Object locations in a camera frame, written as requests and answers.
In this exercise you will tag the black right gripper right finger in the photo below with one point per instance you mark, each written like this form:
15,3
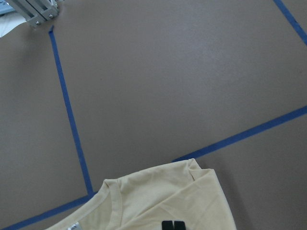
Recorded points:
179,225

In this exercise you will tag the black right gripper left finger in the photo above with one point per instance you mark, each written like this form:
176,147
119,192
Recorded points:
167,225

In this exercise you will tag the cream long-sleeve graphic t-shirt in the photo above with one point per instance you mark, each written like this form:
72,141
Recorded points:
145,200

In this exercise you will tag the aluminium frame post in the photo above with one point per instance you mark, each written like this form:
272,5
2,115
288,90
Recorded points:
35,12

